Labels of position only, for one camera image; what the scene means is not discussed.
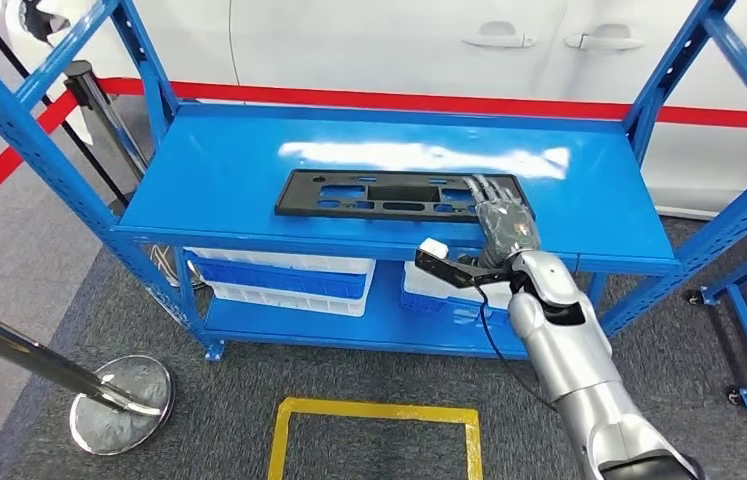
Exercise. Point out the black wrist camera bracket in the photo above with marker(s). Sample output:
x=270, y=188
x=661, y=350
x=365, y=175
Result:
x=452, y=272

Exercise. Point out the chrome barrier stanchion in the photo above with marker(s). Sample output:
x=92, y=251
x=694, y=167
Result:
x=91, y=99
x=121, y=411

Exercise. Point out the yellow floor tape square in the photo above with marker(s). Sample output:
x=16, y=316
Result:
x=380, y=409

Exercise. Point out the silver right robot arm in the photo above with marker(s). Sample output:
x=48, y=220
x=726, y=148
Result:
x=565, y=344

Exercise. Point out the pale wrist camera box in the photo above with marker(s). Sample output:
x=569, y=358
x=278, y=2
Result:
x=433, y=248

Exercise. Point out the black plastic panel part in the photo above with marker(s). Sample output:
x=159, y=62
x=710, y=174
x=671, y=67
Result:
x=293, y=192

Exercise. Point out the blue metal shelf rack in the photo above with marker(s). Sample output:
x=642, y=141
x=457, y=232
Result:
x=227, y=172

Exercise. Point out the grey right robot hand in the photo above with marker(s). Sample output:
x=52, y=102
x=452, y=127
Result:
x=509, y=225

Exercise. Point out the white car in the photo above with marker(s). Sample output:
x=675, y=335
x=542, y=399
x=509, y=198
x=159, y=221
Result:
x=346, y=46

